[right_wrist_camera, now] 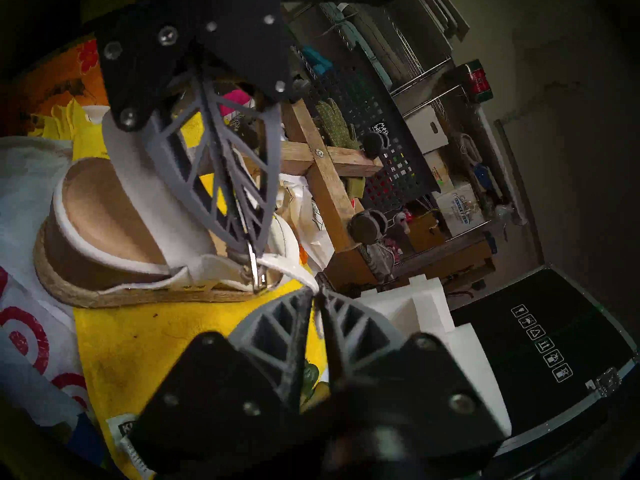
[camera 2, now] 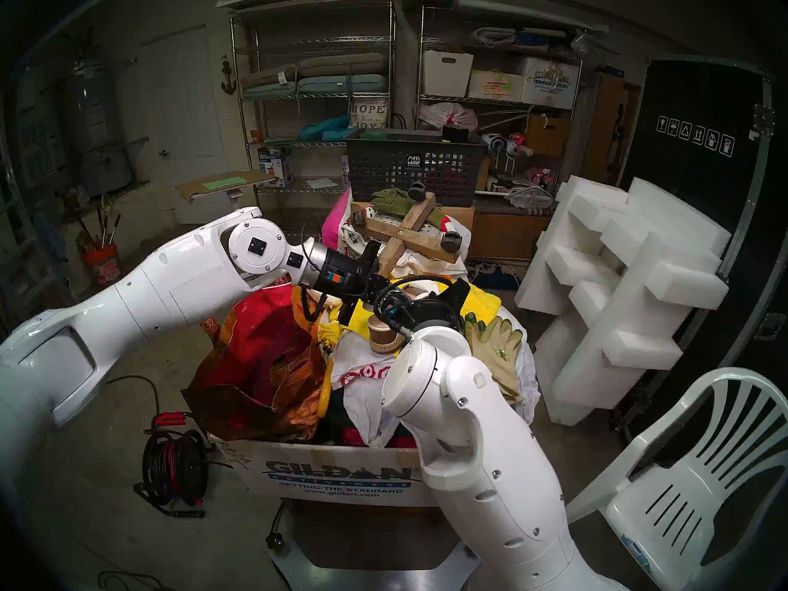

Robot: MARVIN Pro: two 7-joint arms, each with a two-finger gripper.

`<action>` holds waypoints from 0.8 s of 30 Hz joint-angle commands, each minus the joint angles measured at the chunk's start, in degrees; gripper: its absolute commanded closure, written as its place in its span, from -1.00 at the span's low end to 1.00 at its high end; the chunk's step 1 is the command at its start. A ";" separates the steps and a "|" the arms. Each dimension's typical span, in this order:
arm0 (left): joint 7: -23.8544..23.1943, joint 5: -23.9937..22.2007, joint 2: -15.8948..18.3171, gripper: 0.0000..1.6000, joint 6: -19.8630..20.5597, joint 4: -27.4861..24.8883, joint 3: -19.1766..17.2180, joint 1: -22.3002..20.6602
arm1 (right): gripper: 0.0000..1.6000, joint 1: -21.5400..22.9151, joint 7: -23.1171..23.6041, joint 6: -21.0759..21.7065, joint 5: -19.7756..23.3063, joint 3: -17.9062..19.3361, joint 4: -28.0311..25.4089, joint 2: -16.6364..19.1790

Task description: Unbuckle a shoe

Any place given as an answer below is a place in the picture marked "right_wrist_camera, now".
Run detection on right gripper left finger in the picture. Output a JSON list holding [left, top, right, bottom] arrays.
[[130, 289, 316, 475]]

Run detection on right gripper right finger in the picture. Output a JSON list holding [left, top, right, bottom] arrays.
[[319, 288, 507, 467]]

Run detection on white strap wedge sandal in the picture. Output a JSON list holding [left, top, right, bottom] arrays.
[[32, 109, 321, 310]]

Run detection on white foam packing block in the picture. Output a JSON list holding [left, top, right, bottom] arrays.
[[357, 276, 513, 437]]

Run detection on pink cloth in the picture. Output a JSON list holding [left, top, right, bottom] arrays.
[[220, 86, 253, 117]]

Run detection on cream fabric piece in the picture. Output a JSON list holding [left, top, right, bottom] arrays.
[[81, 104, 112, 126]]

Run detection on tan wooden board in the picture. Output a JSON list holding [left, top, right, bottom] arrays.
[[395, 226, 497, 291]]

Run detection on turquoise folded cushion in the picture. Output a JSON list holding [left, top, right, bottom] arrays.
[[302, 45, 334, 76]]

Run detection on large brown box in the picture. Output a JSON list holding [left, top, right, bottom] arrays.
[[325, 244, 391, 292]]

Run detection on black flight case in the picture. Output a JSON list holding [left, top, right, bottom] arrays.
[[450, 264, 640, 480]]

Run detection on brown cardboard box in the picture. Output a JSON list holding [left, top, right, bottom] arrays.
[[407, 211, 447, 253]]

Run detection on red orange patterned bag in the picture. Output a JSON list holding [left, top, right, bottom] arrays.
[[0, 36, 111, 135]]

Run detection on pink flowers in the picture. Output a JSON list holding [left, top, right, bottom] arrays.
[[382, 209, 415, 261]]

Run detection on dark blue fabric bag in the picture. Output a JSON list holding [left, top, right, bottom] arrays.
[[65, 411, 110, 467]]

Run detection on green knit gloves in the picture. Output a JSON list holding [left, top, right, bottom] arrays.
[[315, 98, 367, 195]]

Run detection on teal seat cushion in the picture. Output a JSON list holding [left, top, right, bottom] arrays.
[[320, 1, 398, 87]]

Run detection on black plastic mesh basket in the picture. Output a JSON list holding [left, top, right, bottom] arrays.
[[290, 49, 442, 215]]

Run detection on small Gildan cardboard box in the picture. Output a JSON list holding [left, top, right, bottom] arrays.
[[435, 181, 487, 237]]

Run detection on white printed fabric bag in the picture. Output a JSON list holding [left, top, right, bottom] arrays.
[[272, 174, 337, 274]]

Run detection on wooden cross caster dolly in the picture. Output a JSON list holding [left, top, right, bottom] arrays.
[[280, 99, 390, 285]]

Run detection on small labelled cardboard box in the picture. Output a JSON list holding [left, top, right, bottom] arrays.
[[425, 149, 455, 192]]

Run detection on white red-print plastic bag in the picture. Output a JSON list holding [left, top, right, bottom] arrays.
[[0, 136, 111, 435]]

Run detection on white storage bin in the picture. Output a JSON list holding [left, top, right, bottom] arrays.
[[402, 104, 451, 155]]

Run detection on chrome wire shelf with cushions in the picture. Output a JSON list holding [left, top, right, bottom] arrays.
[[285, 0, 471, 97]]

